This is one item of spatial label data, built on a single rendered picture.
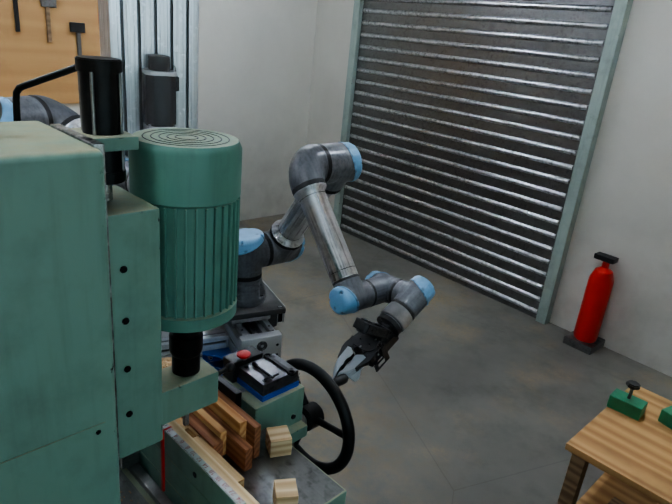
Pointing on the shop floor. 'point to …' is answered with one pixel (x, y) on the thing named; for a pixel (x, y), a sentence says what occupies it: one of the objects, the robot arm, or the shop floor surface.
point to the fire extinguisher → (593, 307)
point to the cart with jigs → (624, 451)
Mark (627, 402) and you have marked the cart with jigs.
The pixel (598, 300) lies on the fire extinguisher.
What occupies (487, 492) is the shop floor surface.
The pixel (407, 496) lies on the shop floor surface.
